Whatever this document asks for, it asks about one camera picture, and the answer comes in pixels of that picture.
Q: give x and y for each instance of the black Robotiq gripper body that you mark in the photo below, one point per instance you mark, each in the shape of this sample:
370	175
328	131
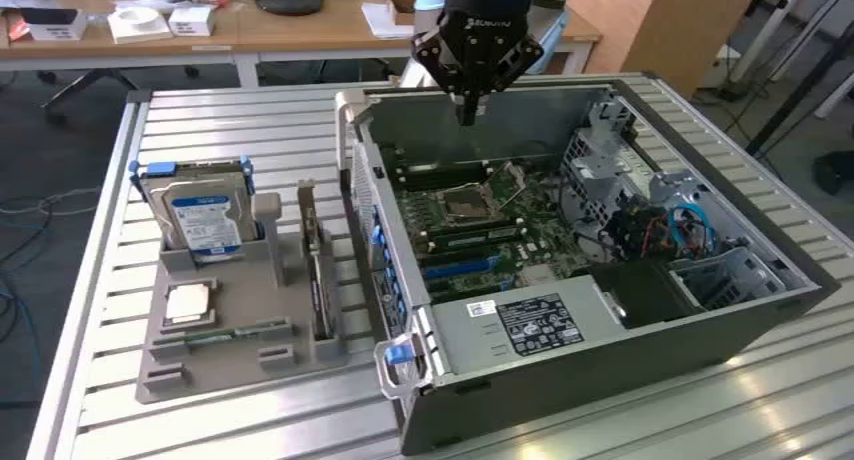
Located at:
490	10

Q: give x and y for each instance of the graphics card with metal bracket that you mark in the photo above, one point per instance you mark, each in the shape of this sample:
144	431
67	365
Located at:
319	280

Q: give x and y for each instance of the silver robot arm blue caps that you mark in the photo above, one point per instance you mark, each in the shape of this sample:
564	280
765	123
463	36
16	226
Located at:
416	75

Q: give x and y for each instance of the white paper stack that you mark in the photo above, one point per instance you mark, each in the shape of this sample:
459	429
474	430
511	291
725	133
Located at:
387	22

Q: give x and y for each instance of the metal socket cover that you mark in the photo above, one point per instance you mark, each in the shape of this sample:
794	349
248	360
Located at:
500	174

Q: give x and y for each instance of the wooden cabinet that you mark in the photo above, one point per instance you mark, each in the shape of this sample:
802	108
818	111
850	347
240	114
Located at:
681	30

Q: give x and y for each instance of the silver metal disk bay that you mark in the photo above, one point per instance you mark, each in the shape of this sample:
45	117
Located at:
734	280
600	175

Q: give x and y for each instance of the CPU socket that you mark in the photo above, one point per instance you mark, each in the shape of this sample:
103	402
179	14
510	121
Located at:
467	205

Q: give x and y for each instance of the small white box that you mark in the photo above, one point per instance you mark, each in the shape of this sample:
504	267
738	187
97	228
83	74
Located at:
191	22

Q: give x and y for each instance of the green motherboard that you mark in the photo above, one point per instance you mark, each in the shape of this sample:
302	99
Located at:
534	252

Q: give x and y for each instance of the black PCIe expansion slot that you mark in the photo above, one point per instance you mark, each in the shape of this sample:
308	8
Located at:
460	252

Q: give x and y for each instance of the blue PCIe expansion slot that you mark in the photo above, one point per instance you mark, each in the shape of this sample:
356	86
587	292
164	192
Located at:
463	276
462	265

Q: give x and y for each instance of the black stand pole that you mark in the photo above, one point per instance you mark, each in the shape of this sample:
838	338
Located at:
798	97

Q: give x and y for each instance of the white box with round hole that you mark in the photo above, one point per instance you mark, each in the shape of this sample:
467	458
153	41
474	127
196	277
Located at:
136	27

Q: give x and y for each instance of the hard disk with blue caddy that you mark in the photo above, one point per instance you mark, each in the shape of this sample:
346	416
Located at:
200	220

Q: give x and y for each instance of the wooden desk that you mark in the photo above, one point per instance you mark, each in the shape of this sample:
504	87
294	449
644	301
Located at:
87	46

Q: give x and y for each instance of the white labelled box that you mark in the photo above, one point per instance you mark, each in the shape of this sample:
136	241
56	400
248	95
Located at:
60	31

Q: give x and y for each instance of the grey power supply with label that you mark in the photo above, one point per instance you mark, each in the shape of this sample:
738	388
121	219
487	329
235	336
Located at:
467	340

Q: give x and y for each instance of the black office chair base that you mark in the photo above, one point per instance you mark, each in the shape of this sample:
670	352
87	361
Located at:
56	116

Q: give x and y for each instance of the grey plastic parts rack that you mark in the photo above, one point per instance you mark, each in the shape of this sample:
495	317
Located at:
240	305

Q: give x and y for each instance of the blue case latch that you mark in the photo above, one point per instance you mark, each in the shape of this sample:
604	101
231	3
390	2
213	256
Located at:
398	355

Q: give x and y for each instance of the silver CPU chip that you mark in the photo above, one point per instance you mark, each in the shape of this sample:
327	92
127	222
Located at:
185	304

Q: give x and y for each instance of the red white packet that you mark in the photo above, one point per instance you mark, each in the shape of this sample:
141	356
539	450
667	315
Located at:
17	31

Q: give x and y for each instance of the open dark grey PC case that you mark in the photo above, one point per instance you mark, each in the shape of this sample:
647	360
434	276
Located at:
600	380

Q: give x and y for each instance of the blue slot bracket clip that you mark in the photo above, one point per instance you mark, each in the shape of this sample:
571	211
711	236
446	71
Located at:
378	241
403	319
400	298

